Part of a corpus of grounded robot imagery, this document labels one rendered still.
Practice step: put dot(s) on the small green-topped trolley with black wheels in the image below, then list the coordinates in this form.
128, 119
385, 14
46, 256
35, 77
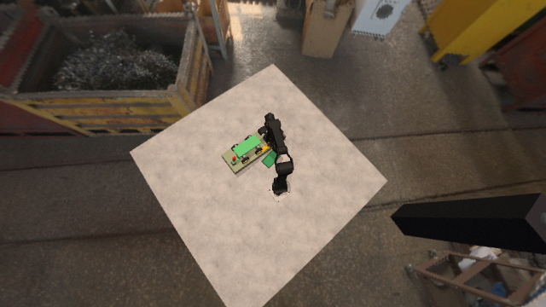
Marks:
250, 143

